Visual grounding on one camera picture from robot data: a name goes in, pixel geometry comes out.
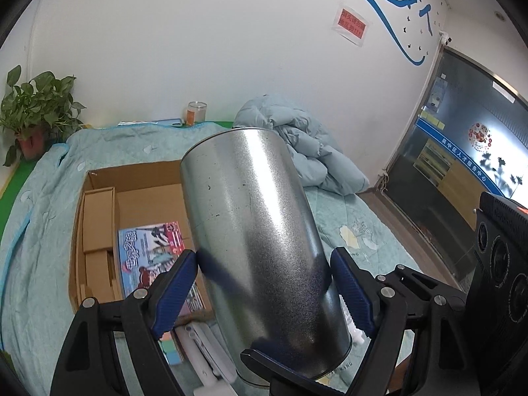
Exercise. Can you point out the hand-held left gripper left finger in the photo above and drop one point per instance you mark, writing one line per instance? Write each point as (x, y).
(173, 301)

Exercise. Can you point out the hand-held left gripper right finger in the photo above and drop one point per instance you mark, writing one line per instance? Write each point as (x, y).
(352, 293)

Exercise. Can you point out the pastel puzzle cube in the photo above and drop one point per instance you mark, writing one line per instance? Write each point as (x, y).
(171, 350)

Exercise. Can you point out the white plastic device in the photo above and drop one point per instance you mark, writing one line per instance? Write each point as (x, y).
(202, 350)

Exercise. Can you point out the galvanized metal can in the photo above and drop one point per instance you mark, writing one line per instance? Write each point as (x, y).
(255, 235)

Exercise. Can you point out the printed cardboard box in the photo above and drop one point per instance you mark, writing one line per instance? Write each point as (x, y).
(144, 181)

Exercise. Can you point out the glass jar with orange label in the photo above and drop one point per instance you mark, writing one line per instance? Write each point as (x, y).
(197, 113)

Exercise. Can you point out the colourful magazine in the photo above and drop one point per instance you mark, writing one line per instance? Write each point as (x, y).
(140, 251)

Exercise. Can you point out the cardboard insert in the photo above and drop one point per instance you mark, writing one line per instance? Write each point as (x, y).
(97, 214)

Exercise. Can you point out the glass door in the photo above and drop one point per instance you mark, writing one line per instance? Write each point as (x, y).
(453, 132)

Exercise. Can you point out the teal printed quilt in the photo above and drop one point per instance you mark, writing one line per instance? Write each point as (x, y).
(49, 198)

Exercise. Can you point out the potted green plant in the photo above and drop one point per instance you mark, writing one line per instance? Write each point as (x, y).
(37, 103)

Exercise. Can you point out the red paper notice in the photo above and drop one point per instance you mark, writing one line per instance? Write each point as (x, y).
(349, 24)

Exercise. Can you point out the white security camera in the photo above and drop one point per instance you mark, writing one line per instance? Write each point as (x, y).
(445, 38)

